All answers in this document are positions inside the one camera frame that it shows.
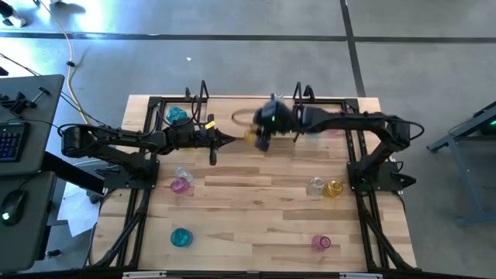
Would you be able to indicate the black device with green light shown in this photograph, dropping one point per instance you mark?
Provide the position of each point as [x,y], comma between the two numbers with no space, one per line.
[491,126]

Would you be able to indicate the silver aluminium bracket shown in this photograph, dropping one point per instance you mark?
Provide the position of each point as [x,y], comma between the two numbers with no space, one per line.
[361,276]
[144,275]

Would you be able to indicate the pink fine-ribbed glass jar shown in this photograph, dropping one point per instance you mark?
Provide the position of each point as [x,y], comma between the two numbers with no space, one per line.
[180,186]

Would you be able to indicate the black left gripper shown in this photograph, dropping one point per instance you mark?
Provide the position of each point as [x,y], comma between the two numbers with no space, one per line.
[201,140]

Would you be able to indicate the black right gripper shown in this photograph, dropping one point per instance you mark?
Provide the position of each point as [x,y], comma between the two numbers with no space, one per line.
[277,116]

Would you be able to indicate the black computer mouse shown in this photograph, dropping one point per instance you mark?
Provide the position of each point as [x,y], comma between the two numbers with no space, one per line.
[11,207]

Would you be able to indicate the black diagonal desk bar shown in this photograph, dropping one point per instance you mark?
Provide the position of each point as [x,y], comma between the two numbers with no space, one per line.
[73,174]

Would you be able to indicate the yellow tag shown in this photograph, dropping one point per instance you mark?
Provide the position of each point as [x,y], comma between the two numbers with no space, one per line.
[210,125]

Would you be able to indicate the clear wide-fluted glass jar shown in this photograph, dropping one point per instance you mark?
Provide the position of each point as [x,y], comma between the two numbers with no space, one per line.
[315,187]

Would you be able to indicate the grey metal cart frame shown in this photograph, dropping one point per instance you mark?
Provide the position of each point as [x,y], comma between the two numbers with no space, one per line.
[439,146]

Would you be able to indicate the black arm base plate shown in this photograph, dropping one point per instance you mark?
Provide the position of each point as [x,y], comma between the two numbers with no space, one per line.
[112,181]
[387,180]

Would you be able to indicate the black keyboard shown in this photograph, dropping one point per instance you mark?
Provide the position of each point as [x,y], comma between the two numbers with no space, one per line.
[11,141]

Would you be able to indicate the teal diamond-pattern glass vase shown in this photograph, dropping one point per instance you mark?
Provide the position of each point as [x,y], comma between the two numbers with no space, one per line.
[181,237]

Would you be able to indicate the black rig frame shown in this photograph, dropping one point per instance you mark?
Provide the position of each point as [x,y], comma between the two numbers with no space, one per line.
[333,101]

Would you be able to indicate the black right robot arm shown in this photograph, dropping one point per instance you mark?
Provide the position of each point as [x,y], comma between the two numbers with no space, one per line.
[348,121]

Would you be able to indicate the white paper sheet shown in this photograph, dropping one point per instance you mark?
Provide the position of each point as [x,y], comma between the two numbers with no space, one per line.
[77,211]

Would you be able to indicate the yellow ribbed tapered glass vase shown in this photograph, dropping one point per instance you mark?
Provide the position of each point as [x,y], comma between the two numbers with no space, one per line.
[250,136]

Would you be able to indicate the clear fine-ribbed glass jar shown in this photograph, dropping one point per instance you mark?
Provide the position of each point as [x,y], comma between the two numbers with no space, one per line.
[184,173]

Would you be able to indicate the tall teal pebbled glass vase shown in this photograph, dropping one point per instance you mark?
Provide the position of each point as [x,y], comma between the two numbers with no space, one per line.
[176,114]

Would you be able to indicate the black desk clamp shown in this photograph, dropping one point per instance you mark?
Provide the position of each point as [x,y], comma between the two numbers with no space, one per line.
[19,102]

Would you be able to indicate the pink fluted bulbous glass vase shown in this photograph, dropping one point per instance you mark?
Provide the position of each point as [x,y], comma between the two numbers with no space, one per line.
[321,243]

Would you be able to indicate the dark grey desk panel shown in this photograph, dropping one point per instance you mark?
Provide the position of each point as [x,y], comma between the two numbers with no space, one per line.
[46,135]
[27,240]

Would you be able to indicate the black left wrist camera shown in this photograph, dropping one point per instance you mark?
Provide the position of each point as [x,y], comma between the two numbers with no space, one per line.
[182,127]

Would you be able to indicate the yellow ribbed glass bottle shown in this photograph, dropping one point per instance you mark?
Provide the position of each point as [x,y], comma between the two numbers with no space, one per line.
[333,188]

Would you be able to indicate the wooden shelf with black frame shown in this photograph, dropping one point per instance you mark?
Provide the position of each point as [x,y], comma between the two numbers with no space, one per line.
[222,116]

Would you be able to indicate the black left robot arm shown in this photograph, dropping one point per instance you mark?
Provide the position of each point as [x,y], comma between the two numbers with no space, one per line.
[116,139]

